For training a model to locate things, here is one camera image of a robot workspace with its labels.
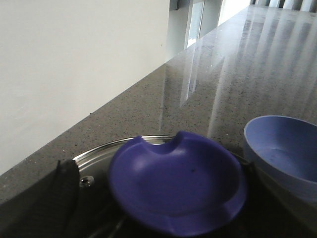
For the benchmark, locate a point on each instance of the light blue plastic bowl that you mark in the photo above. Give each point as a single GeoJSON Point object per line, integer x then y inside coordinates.
{"type": "Point", "coordinates": [285, 149]}

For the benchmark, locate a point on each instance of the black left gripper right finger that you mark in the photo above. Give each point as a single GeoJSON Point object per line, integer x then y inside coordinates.
{"type": "Point", "coordinates": [271, 211]}

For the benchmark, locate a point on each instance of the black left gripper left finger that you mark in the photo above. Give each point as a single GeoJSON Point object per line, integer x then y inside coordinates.
{"type": "Point", "coordinates": [49, 215]}

